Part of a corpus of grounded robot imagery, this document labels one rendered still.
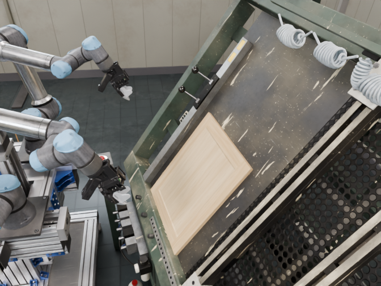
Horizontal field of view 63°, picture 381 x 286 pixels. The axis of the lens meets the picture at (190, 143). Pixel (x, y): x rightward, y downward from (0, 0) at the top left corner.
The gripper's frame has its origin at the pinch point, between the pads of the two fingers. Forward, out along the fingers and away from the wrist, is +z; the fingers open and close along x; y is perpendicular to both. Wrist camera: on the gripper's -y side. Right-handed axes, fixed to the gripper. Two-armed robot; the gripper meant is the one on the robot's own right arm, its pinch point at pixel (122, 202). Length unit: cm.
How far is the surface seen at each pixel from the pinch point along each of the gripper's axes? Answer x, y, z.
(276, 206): -16, 50, 17
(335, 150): -13, 74, 6
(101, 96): 305, -97, 99
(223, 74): 58, 55, 5
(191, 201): 17.0, 15.8, 35.2
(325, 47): 3, 83, -20
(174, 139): 53, 17, 26
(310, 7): 34, 94, -17
